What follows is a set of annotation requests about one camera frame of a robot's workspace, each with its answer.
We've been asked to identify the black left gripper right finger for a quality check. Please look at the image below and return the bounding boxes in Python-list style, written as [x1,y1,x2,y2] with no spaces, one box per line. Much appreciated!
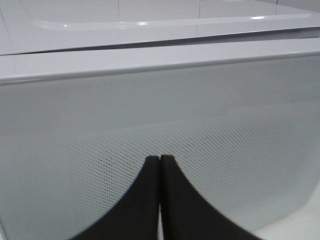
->
[160,155,257,240]

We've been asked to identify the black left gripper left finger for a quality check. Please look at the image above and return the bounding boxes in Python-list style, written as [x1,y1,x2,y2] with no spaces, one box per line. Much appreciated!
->
[73,156,160,240]

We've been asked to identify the white microwave door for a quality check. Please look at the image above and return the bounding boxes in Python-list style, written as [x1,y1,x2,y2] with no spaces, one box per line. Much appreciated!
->
[0,38,320,240]

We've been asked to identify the white microwave oven body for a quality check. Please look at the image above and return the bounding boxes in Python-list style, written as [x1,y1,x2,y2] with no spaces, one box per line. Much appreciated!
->
[0,0,320,55]

